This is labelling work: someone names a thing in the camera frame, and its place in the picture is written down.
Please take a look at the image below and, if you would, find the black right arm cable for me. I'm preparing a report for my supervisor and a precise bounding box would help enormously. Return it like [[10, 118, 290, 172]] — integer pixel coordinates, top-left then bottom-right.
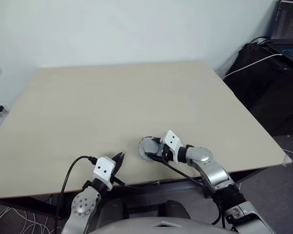
[[161, 156, 237, 231]]

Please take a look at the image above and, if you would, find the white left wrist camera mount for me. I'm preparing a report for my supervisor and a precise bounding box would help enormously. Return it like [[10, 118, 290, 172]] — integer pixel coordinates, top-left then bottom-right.
[[92, 156, 116, 191]]

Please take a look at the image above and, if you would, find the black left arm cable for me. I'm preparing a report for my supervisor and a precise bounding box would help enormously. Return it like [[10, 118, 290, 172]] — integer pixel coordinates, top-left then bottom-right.
[[54, 156, 99, 234]]

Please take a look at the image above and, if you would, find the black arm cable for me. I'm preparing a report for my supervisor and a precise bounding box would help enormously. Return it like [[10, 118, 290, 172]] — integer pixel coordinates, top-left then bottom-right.
[[161, 156, 237, 231], [54, 156, 99, 234]]

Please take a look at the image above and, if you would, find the black side table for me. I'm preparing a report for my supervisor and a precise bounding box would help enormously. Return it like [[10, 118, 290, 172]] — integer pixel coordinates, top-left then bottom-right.
[[223, 42, 293, 137]]

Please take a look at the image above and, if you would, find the black laptop cable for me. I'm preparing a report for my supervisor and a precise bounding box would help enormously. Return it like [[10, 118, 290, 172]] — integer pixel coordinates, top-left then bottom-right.
[[250, 36, 274, 46]]

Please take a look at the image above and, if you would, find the white cable over bag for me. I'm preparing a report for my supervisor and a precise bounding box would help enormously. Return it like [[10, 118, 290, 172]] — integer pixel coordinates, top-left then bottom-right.
[[223, 54, 284, 80]]

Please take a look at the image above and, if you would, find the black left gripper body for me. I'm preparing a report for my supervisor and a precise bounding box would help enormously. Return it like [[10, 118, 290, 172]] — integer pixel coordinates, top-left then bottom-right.
[[111, 168, 126, 186]]

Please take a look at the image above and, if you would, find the white floor cable tangle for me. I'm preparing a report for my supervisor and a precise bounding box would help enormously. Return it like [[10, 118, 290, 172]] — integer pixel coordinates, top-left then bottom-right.
[[0, 206, 64, 234]]

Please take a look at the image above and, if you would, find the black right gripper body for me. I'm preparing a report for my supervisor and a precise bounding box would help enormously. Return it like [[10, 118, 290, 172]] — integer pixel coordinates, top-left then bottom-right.
[[156, 137, 174, 163]]

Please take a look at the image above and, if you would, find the dark rounded shape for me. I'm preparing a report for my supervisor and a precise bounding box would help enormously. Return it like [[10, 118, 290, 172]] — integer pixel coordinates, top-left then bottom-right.
[[160, 199, 189, 220], [101, 198, 125, 220]]

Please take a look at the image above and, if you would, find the white power strip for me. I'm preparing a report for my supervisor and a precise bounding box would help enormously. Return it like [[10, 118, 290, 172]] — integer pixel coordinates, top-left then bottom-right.
[[0, 104, 11, 118]]

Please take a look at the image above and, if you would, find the round grey motor lid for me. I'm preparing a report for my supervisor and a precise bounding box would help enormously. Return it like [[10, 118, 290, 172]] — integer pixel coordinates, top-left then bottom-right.
[[139, 137, 162, 159]]

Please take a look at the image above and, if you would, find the silver robot torso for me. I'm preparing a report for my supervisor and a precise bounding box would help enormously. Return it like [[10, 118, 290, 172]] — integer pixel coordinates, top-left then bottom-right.
[[87, 216, 228, 234]]

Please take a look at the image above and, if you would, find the clear tape on table corner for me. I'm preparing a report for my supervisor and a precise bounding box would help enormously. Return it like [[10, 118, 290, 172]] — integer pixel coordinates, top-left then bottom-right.
[[281, 154, 293, 167]]

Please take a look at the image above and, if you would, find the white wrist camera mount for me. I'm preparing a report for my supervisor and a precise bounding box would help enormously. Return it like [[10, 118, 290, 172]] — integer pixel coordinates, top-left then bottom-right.
[[161, 129, 182, 163], [92, 156, 116, 191]]

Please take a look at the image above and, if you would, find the black open laptop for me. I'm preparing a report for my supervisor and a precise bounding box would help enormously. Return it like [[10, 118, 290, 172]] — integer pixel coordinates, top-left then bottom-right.
[[266, 0, 293, 68]]

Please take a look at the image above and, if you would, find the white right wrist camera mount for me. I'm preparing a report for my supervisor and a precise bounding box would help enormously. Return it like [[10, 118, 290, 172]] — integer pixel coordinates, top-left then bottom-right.
[[161, 129, 182, 163]]

